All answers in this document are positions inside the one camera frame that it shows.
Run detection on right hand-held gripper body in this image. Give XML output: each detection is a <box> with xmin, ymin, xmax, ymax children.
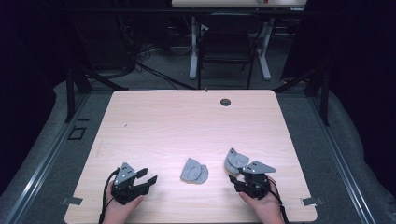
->
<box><xmin>233</xmin><ymin>160</ymin><xmax>277</xmax><ymax>201</ymax></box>

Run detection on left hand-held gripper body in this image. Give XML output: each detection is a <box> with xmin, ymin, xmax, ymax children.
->
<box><xmin>110</xmin><ymin>161</ymin><xmax>154</xmax><ymax>206</ymax></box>

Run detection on grey sock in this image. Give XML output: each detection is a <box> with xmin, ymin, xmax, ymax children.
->
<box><xmin>179</xmin><ymin>157</ymin><xmax>209</xmax><ymax>185</ymax></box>
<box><xmin>223</xmin><ymin>147</ymin><xmax>250</xmax><ymax>175</ymax></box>

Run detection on person's left hand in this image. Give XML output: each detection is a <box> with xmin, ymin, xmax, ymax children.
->
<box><xmin>102</xmin><ymin>186</ymin><xmax>145</xmax><ymax>224</ymax></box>

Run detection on person's right hand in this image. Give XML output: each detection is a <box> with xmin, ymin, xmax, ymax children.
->
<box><xmin>238</xmin><ymin>175</ymin><xmax>286</xmax><ymax>224</ymax></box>

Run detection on grey tape piece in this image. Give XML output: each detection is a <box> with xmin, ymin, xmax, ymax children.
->
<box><xmin>60</xmin><ymin>196</ymin><xmax>84</xmax><ymax>206</ymax></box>
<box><xmin>300</xmin><ymin>196</ymin><xmax>325</xmax><ymax>207</ymax></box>

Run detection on black tape rectangle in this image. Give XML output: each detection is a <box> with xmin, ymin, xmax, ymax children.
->
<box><xmin>66</xmin><ymin>125</ymin><xmax>88</xmax><ymax>141</ymax></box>

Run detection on black metal stand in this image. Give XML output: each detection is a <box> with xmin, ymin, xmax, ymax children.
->
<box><xmin>64</xmin><ymin>66</ymin><xmax>129</xmax><ymax>124</ymax></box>
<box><xmin>274</xmin><ymin>66</ymin><xmax>331</xmax><ymax>127</ymax></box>

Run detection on black chair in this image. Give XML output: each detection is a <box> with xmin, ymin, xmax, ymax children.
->
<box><xmin>196</xmin><ymin>13</ymin><xmax>264</xmax><ymax>91</ymax></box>

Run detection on dark curtain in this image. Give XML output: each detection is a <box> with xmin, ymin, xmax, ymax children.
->
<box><xmin>281</xmin><ymin>0</ymin><xmax>396</xmax><ymax>198</ymax></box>
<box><xmin>0</xmin><ymin>0</ymin><xmax>73</xmax><ymax>194</ymax></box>

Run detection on white desk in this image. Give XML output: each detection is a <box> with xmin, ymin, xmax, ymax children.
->
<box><xmin>171</xmin><ymin>0</ymin><xmax>308</xmax><ymax>82</ymax></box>

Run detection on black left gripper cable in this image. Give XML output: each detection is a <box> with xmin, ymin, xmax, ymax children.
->
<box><xmin>98</xmin><ymin>167</ymin><xmax>121</xmax><ymax>224</ymax></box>

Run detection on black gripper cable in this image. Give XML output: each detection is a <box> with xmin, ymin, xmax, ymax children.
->
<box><xmin>98</xmin><ymin>167</ymin><xmax>121</xmax><ymax>224</ymax></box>
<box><xmin>264</xmin><ymin>178</ymin><xmax>290</xmax><ymax>224</ymax></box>

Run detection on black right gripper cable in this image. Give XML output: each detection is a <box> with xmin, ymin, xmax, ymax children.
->
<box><xmin>264</xmin><ymin>178</ymin><xmax>290</xmax><ymax>224</ymax></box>

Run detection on aluminium floor rail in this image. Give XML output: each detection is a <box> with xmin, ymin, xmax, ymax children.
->
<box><xmin>2</xmin><ymin>92</ymin><xmax>92</xmax><ymax>224</ymax></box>
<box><xmin>307</xmin><ymin>94</ymin><xmax>377</xmax><ymax>224</ymax></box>

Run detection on black floor cable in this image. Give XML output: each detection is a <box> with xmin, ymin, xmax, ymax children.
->
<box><xmin>135</xmin><ymin>62</ymin><xmax>198</xmax><ymax>91</ymax></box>

